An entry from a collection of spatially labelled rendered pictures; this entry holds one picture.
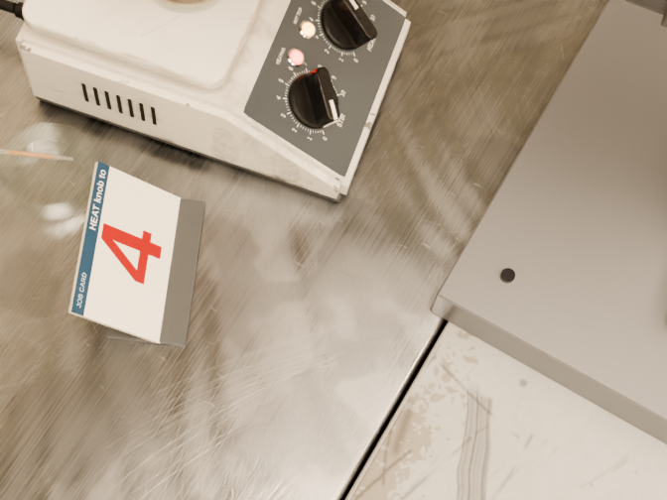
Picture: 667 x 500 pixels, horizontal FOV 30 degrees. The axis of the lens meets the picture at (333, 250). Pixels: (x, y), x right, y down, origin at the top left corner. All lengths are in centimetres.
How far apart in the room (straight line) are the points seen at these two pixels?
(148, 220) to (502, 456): 24
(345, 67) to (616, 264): 19
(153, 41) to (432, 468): 28
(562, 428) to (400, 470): 10
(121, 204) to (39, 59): 9
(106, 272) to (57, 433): 9
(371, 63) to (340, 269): 12
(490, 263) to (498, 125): 11
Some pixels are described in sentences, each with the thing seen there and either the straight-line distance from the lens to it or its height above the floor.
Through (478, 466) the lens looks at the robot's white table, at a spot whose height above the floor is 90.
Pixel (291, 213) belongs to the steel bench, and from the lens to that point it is 74.
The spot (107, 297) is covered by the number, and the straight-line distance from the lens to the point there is 69.
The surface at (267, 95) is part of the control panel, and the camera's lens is 70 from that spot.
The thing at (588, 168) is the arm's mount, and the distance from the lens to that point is 74.
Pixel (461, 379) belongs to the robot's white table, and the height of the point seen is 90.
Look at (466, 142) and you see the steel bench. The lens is 77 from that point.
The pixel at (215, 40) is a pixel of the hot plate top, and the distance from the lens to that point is 69.
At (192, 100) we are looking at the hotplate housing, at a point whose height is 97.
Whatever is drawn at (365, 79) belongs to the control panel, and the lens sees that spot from 74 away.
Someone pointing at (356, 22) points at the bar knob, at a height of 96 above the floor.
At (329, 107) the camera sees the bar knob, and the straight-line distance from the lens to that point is 70.
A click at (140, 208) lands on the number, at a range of 72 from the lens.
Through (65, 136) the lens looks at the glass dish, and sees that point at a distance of 76.
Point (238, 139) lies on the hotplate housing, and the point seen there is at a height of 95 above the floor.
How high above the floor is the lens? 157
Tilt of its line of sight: 67 degrees down
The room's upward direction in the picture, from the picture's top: 10 degrees clockwise
